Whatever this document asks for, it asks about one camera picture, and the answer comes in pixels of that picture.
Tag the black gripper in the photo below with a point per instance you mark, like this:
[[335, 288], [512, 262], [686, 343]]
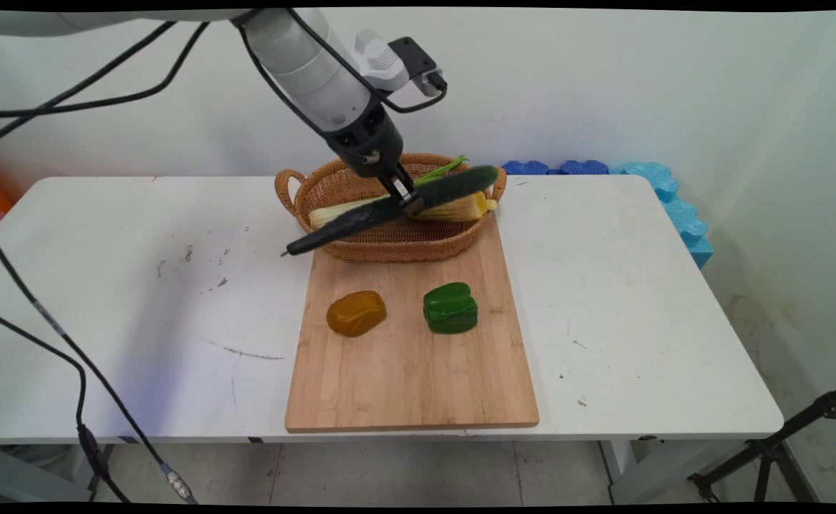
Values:
[[369, 143]]

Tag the long dark green cucumber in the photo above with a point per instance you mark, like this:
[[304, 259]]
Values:
[[360, 218]]

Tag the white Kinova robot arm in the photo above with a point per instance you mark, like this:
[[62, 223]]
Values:
[[303, 64]]

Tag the woven wicker basket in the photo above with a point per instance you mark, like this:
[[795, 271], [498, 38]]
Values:
[[396, 246]]

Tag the yellow corn cob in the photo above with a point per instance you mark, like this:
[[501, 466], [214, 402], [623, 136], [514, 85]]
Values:
[[460, 208]]

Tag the pale green celery stalk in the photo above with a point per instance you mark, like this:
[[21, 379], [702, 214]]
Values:
[[332, 213]]

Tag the green bell pepper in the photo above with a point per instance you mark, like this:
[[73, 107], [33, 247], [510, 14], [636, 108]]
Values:
[[450, 307]]

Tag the dark blue foam mat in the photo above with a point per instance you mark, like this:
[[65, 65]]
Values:
[[584, 167], [525, 168]]

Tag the bamboo cutting board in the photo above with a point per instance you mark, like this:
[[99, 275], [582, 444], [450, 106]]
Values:
[[410, 385]]

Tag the light blue foam mat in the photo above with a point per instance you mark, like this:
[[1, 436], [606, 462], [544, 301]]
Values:
[[682, 214]]

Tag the white table leg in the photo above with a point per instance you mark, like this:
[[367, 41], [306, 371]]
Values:
[[621, 467]]

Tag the dark metal table leg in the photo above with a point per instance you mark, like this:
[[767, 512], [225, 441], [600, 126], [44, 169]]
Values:
[[101, 467]]

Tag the black tripod stand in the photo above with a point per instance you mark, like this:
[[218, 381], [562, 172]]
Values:
[[767, 450]]

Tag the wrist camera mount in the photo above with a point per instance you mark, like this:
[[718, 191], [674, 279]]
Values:
[[400, 61]]

